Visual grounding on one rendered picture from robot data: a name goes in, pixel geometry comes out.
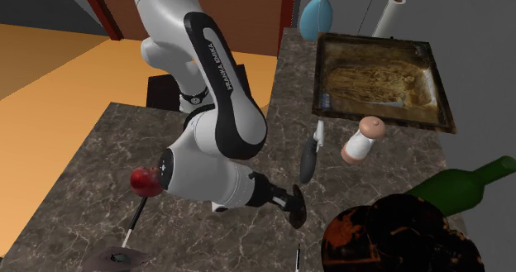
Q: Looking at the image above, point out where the white and pink pepper mill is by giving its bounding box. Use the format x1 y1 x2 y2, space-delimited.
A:
340 116 387 165

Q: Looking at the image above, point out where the red apple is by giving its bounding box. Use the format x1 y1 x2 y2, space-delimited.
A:
129 165 165 198

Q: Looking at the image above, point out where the black and orange vase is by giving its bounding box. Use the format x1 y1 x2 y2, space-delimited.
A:
320 193 485 272

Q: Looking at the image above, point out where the dark tray with noodles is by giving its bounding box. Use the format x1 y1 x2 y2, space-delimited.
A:
311 31 458 135

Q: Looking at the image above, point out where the grey dish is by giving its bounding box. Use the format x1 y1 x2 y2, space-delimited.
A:
81 245 156 272

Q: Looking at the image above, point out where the blue soap dispenser bottle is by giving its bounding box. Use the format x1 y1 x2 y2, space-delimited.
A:
299 0 334 43

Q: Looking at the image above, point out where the green glass bottle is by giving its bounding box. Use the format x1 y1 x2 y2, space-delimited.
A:
404 155 516 218

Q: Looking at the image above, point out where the white paper towel roll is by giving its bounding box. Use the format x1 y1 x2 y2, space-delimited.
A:
370 0 408 39

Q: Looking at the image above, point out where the black handled white kitchen tool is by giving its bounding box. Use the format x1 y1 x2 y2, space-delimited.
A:
299 119 326 185

